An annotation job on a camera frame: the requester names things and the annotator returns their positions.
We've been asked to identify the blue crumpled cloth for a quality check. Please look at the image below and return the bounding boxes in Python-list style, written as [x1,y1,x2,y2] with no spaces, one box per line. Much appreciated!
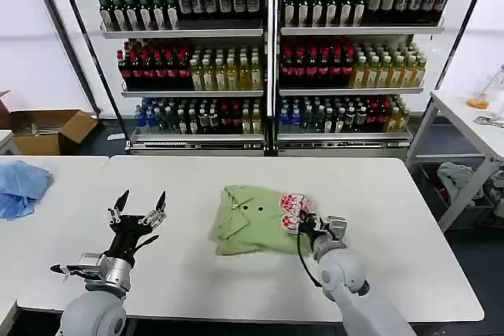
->
[0,161,54,222]

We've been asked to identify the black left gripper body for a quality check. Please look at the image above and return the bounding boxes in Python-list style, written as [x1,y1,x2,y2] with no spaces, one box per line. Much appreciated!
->
[104,213,158,263]

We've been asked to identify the orange object in clear bag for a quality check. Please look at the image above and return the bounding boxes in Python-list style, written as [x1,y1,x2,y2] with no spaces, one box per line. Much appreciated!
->
[466,63,504,109]

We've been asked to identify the pile of clothes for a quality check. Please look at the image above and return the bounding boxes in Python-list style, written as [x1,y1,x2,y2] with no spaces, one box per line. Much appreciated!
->
[435,161,504,211]

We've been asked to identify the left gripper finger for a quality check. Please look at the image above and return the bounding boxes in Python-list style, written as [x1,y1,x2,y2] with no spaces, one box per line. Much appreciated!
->
[140,190,168,230]
[107,189,131,226]

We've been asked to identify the white side table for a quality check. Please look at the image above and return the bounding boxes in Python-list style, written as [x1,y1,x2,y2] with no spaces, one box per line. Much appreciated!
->
[404,90,504,234]

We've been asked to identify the small metal tool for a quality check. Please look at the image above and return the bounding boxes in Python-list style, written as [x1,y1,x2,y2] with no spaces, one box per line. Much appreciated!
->
[474,114,504,128]

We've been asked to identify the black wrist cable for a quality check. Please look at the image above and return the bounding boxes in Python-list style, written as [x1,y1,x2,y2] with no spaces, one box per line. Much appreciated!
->
[295,229,324,288]
[132,235,161,253]

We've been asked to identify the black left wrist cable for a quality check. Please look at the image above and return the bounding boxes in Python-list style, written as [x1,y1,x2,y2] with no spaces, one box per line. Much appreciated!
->
[132,235,161,253]

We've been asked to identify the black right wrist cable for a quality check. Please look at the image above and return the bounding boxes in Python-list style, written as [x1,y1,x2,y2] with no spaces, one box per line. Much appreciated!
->
[295,229,324,288]

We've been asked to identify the shelf rack with bottles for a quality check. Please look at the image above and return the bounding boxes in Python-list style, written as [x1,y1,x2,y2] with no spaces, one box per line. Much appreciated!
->
[274,0,450,157]
[78,0,275,157]

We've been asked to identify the green shirt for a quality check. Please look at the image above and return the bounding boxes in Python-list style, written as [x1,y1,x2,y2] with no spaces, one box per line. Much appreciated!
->
[208,184,318,257]

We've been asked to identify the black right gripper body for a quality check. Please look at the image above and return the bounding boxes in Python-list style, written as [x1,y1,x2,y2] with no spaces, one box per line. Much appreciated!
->
[305,216,329,239]

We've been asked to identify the black metal pole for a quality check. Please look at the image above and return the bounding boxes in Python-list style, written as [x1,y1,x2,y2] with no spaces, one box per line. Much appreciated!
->
[30,0,102,119]
[432,0,495,91]
[53,0,132,146]

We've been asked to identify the brown cardboard box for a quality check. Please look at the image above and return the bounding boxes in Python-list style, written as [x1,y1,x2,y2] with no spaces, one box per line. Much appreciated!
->
[0,90,99,156]

